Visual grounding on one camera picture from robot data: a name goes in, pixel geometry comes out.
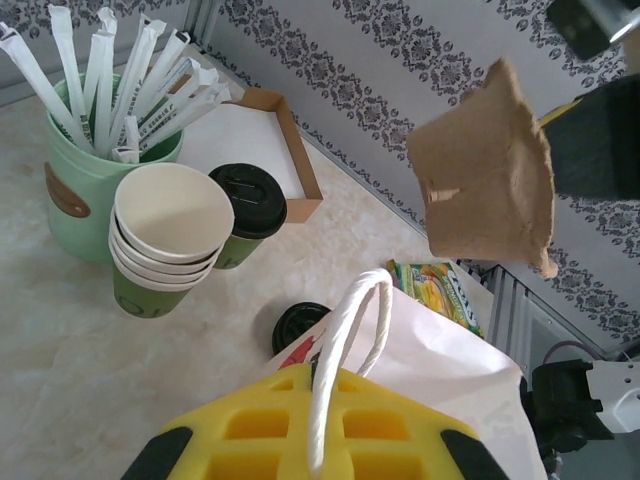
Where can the white paper napkin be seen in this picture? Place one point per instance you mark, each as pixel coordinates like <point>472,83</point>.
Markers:
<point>240,140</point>

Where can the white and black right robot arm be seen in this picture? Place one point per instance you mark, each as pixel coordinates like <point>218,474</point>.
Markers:
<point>560,400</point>

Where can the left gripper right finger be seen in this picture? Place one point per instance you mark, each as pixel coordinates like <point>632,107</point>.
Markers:
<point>410,450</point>

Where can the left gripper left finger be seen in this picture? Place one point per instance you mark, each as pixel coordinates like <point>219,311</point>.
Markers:
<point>240,450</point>

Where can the bunch of wrapped white straws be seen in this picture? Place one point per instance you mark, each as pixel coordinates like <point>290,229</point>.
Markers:
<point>40,85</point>

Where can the yellow green candy packet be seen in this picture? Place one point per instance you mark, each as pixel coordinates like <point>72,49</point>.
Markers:
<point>440,290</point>

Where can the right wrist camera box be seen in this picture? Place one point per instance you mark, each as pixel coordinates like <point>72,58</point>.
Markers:
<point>580,25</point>

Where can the aluminium frame post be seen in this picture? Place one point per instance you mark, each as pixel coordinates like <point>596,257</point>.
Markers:
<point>200,20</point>

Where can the green paper coffee cup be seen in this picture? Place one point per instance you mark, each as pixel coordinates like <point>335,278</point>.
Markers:
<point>240,252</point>
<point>113,246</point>
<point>145,300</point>
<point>113,229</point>
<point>170,210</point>

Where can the strawberry print paper bag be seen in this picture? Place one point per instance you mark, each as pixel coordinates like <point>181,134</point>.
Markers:
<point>440,360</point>

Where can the black plastic cup lid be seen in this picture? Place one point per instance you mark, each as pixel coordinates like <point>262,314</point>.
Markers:
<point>278,345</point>
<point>300,325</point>
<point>247,197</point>

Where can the white wrapped straw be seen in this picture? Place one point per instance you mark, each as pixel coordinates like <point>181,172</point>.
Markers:
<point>106,75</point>
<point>127,145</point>
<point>182,82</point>
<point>210,107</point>
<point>70,65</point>
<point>135,65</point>
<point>92,70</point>
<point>165,65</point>
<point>200,87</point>

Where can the brown cardboard cup carrier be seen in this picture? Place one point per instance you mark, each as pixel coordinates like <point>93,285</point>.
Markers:
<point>480,175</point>

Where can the brown cardboard napkin tray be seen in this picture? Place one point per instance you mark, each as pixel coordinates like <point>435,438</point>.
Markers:
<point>299,145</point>

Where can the green straw holder cup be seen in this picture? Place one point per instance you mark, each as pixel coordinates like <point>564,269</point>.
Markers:
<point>90,170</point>

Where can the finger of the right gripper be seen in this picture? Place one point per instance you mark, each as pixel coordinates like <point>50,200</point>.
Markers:
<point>595,145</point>

